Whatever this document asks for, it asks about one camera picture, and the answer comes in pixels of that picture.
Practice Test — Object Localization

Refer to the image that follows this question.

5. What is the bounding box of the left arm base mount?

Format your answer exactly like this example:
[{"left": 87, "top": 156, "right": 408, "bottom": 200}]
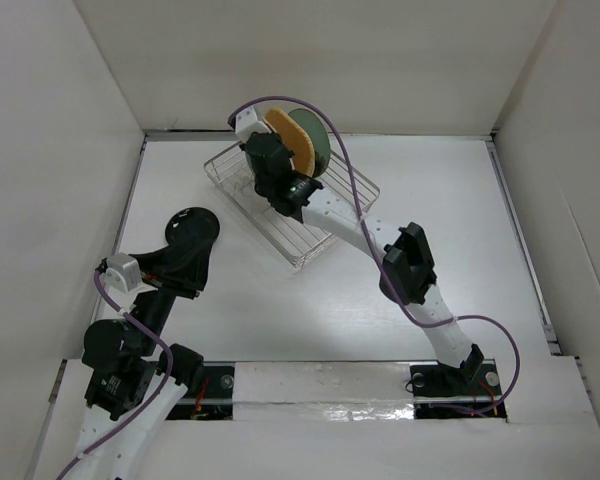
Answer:
[{"left": 167, "top": 362, "right": 235, "bottom": 421}]

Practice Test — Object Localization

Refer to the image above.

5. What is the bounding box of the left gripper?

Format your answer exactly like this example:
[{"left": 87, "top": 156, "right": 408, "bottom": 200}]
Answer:
[{"left": 131, "top": 231, "right": 212, "bottom": 353}]

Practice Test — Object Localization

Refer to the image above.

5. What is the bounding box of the black round plate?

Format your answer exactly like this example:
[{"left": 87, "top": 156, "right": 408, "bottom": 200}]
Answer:
[{"left": 165, "top": 207, "right": 220, "bottom": 246}]

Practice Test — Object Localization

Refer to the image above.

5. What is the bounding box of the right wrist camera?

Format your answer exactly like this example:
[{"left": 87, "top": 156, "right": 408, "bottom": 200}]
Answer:
[{"left": 228, "top": 106, "right": 273, "bottom": 143}]

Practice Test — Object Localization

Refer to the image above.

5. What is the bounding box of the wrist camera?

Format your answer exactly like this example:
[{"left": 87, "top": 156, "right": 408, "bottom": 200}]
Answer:
[
  {"left": 103, "top": 252, "right": 142, "bottom": 294},
  {"left": 228, "top": 106, "right": 273, "bottom": 143}
]

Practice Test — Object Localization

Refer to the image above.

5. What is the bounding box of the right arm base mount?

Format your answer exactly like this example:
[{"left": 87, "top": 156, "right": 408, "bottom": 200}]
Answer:
[{"left": 405, "top": 362, "right": 507, "bottom": 420}]

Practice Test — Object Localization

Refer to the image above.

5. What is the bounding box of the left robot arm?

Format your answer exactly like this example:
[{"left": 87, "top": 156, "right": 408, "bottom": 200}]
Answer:
[{"left": 58, "top": 233, "right": 217, "bottom": 479}]

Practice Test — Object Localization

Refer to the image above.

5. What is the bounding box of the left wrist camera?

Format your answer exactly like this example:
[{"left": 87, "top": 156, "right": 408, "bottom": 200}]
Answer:
[{"left": 103, "top": 252, "right": 142, "bottom": 294}]

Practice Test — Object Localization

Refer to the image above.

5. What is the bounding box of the wire dish rack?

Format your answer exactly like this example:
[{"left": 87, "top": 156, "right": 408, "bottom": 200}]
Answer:
[{"left": 203, "top": 142, "right": 380, "bottom": 268}]

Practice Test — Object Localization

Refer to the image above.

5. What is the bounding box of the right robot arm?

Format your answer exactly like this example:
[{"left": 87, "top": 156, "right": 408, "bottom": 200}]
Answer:
[{"left": 241, "top": 133, "right": 484, "bottom": 393}]

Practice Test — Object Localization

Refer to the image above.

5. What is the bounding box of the orange woven oval plate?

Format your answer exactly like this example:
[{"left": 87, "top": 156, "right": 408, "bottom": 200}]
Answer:
[{"left": 264, "top": 107, "right": 315, "bottom": 177}]

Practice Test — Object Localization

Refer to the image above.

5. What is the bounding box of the light blue flower plate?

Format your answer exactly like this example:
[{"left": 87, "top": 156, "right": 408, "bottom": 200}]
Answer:
[{"left": 289, "top": 108, "right": 331, "bottom": 178}]

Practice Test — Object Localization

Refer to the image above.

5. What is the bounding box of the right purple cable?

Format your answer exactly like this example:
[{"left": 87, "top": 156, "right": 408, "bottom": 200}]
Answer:
[{"left": 229, "top": 96, "right": 522, "bottom": 417}]

